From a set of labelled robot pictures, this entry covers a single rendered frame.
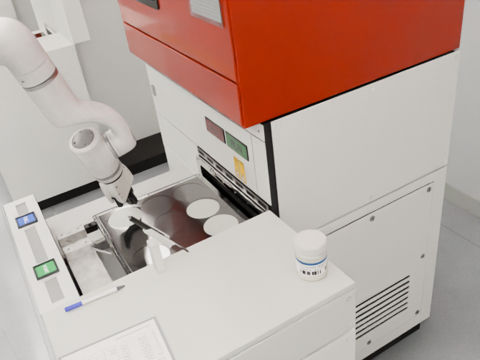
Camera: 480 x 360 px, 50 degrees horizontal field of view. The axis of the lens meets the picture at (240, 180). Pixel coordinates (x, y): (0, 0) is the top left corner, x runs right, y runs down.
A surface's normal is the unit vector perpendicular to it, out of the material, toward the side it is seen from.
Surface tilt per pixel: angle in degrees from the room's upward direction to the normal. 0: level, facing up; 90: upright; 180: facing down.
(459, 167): 90
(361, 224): 90
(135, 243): 0
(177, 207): 0
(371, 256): 90
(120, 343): 0
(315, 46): 90
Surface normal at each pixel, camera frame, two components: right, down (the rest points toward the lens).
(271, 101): 0.50, 0.42
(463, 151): -0.86, 0.36
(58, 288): -0.11, -0.84
